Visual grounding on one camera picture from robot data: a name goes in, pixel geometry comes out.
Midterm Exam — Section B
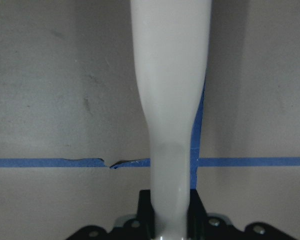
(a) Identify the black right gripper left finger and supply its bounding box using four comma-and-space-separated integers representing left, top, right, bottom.
67, 189, 155, 240

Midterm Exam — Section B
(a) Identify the beige hand brush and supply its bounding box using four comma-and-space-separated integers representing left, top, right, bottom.
130, 0, 212, 240

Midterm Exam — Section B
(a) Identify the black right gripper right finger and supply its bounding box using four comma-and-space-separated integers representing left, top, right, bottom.
187, 189, 294, 240

